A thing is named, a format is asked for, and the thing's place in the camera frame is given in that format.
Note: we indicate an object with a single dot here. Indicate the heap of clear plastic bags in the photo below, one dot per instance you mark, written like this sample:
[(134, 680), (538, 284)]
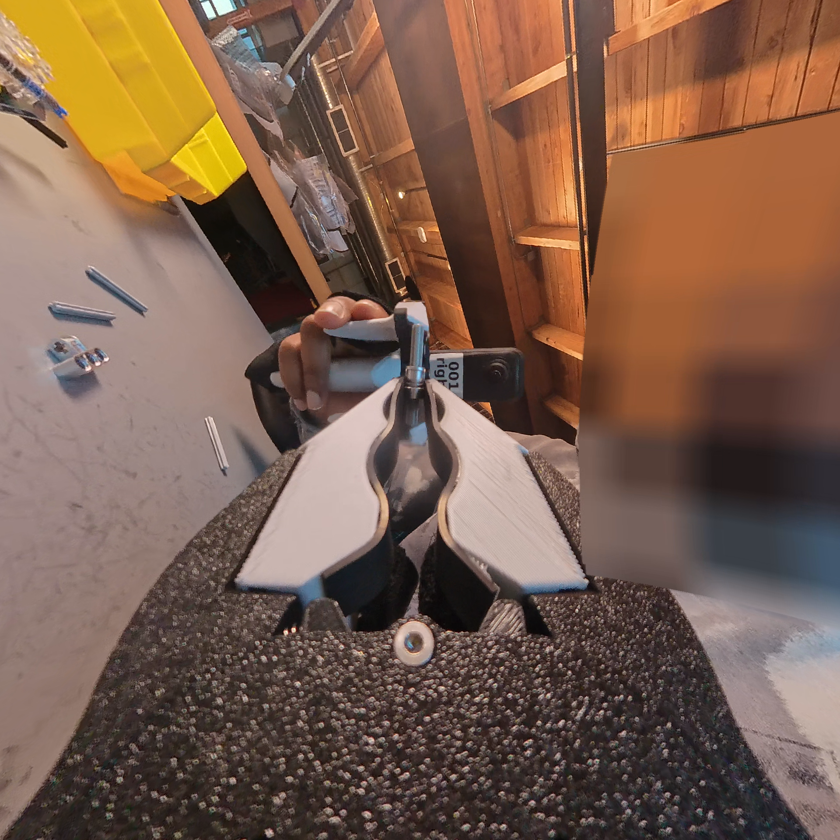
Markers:
[(308, 184)]

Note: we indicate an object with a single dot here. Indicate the grey twin axle assembly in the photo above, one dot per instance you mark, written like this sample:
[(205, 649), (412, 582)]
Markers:
[(413, 367)]

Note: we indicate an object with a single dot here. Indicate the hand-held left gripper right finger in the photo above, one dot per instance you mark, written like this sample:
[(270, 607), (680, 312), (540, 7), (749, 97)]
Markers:
[(512, 525)]

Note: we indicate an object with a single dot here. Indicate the grey desk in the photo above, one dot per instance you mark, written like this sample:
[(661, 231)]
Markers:
[(98, 492)]

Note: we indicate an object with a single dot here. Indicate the white rectangular air vent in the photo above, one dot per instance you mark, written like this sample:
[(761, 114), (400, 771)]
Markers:
[(342, 130), (396, 274)]

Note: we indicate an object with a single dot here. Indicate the grey three-hole pin connector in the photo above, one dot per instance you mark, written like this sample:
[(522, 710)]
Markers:
[(69, 364)]

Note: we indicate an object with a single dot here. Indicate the yellow plastic parts bin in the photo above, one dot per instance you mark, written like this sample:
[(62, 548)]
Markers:
[(118, 79), (210, 164)]

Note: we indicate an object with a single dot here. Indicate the black round ceiling fixture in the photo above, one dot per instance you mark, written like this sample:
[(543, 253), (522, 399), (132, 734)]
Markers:
[(412, 286)]

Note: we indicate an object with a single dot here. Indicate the grey toy axle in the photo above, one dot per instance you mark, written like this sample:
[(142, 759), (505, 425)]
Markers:
[(82, 312), (117, 289), (216, 445)]

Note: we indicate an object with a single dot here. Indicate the metal ventilation duct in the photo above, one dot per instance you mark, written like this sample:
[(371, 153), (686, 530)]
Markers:
[(367, 197)]

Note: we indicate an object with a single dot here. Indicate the long wooden rail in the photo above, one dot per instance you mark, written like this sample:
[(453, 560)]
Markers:
[(262, 164)]

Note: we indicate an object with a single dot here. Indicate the partly built toy model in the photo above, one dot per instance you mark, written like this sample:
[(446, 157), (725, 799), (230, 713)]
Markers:
[(23, 72)]

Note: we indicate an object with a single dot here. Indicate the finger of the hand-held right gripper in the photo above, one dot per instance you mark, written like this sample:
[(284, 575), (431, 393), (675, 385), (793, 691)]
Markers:
[(413, 313)]

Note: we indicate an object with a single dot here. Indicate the person's right hand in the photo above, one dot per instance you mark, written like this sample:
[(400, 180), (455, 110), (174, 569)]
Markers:
[(305, 367)]

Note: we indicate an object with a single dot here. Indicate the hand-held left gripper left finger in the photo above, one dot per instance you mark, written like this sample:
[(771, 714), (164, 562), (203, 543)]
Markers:
[(315, 525)]

